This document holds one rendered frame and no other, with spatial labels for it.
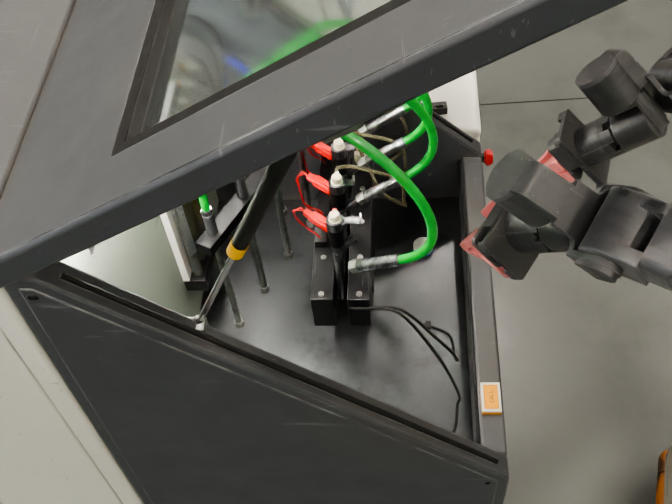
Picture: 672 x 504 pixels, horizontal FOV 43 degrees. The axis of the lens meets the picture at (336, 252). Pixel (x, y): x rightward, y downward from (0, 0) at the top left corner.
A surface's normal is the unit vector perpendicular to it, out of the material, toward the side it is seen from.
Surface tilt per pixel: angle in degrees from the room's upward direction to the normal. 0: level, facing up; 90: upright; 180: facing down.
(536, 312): 0
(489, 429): 0
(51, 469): 90
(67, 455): 90
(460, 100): 0
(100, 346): 90
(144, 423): 90
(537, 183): 48
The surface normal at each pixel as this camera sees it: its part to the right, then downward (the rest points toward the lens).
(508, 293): -0.07, -0.61
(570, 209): 0.34, 0.13
